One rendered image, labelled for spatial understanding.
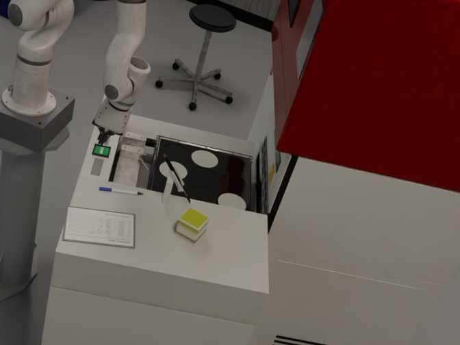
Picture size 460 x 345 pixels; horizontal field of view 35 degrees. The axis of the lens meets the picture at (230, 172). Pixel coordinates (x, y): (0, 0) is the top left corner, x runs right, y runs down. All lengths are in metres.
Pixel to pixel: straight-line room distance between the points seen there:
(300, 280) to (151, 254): 0.67
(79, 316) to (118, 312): 0.12
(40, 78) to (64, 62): 2.15
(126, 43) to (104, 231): 0.56
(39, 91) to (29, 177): 0.38
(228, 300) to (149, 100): 2.55
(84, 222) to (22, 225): 0.84
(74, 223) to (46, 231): 1.35
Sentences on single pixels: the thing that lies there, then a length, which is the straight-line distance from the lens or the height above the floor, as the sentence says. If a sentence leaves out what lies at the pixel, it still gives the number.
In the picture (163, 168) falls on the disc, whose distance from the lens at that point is 2.56.
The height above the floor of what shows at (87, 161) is 0.96.
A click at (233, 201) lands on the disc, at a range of 2.51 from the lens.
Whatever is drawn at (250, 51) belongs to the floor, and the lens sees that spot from 5.40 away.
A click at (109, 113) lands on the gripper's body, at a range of 2.36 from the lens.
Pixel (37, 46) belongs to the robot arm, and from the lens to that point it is 2.56.
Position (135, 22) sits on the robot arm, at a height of 1.46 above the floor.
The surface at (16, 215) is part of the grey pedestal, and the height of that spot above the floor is 0.43.
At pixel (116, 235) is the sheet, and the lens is 2.17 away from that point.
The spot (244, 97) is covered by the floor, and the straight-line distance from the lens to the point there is 4.83.
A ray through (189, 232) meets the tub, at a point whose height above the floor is 1.00.
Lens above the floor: 2.47
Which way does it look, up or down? 37 degrees down
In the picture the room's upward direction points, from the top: 18 degrees clockwise
